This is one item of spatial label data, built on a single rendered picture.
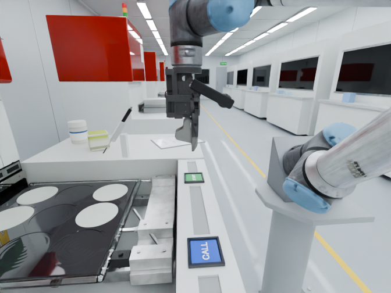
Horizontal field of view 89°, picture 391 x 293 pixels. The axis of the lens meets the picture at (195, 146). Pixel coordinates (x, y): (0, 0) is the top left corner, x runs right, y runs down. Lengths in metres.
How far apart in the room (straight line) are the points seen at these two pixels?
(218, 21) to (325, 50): 4.62
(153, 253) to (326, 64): 4.83
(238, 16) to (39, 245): 0.59
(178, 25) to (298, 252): 0.85
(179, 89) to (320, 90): 4.59
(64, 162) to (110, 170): 0.15
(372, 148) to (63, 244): 0.60
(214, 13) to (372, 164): 0.37
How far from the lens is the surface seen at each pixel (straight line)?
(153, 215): 0.58
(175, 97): 0.48
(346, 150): 0.46
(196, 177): 0.58
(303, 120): 5.01
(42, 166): 0.86
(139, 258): 0.44
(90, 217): 0.59
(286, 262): 0.97
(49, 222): 0.63
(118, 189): 0.69
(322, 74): 4.97
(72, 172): 0.82
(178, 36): 0.49
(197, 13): 0.44
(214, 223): 0.42
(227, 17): 0.40
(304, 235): 0.89
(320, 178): 0.52
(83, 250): 0.51
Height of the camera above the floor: 1.23
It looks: 18 degrees down
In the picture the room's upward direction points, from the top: straight up
